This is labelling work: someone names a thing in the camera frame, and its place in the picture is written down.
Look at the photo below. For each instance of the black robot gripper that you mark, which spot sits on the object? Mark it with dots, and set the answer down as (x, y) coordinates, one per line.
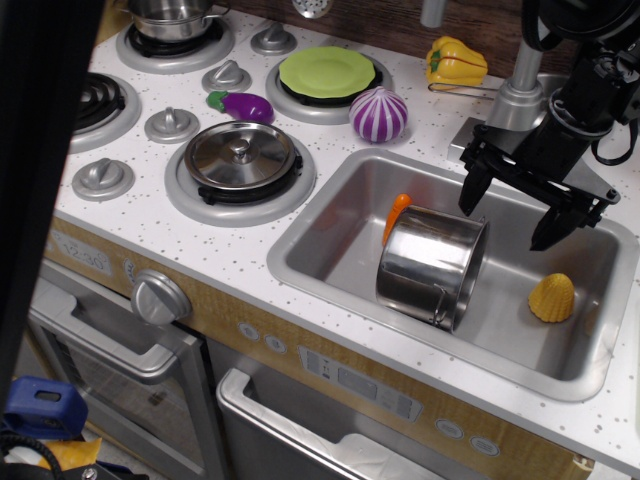
(543, 163)

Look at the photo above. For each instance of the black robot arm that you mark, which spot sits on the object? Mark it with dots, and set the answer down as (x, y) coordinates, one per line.
(601, 91)

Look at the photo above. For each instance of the steel pot lying sideways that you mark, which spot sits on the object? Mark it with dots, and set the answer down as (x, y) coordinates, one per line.
(429, 265)

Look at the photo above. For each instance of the steel pot lid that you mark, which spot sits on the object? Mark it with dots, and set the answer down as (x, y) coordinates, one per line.
(239, 155)

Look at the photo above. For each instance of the steel pot on back burner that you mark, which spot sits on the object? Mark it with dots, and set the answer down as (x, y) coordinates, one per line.
(173, 21)

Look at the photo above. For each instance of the silver toy faucet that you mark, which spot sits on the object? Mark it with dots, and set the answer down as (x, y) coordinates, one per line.
(520, 85)

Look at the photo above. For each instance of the yellow toy corn piece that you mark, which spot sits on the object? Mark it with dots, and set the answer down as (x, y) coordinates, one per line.
(552, 299)

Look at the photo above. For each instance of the orange toy carrot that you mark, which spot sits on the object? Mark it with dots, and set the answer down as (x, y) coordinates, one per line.
(401, 201)

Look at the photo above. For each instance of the yellow toy bell pepper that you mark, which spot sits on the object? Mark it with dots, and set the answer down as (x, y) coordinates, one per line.
(450, 61)

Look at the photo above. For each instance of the purple striped toy onion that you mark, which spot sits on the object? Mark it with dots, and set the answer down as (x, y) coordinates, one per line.
(378, 115)

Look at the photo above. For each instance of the back right stove burner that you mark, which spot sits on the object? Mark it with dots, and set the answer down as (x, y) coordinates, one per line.
(317, 111)

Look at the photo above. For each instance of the green plastic plate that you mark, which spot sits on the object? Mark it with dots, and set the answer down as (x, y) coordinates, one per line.
(327, 72)

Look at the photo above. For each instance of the perforated steel ladle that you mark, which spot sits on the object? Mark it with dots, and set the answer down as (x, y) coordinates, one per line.
(312, 9)

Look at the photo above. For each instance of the purple toy eggplant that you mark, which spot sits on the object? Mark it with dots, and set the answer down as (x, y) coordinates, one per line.
(242, 106)

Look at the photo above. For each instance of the silver stove knob top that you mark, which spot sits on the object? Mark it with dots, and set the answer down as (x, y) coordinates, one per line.
(274, 40)

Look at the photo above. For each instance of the silver stove knob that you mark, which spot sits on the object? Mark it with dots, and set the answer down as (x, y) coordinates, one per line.
(103, 180)
(229, 77)
(171, 125)
(274, 40)

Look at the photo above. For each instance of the silver stove knob upper middle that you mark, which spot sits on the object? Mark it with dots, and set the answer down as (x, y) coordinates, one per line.
(229, 77)

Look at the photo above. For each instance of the toy dishwasher door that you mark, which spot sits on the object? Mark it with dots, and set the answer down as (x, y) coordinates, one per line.
(279, 429)

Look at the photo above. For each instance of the silver stove knob centre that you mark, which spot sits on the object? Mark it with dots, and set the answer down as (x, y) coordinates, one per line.
(171, 125)

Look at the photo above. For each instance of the back left stove burner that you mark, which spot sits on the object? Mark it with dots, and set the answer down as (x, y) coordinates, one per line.
(155, 57)

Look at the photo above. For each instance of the silver oven dial knob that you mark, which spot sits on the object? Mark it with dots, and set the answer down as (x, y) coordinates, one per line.
(158, 300)

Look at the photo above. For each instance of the toy oven door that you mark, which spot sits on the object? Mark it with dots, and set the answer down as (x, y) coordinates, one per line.
(147, 387)

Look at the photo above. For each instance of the silver stove knob front left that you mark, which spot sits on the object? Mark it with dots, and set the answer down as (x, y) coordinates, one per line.
(103, 180)

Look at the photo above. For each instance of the front left stove burner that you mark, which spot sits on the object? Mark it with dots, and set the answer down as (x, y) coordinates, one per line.
(109, 107)

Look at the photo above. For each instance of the yellow cloth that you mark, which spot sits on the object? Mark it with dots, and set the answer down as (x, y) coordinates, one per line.
(74, 454)

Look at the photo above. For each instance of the blue plastic clamp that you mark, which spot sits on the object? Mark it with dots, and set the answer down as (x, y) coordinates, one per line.
(44, 409)

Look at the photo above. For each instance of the black foreground post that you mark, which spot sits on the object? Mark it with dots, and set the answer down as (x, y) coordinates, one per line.
(46, 47)

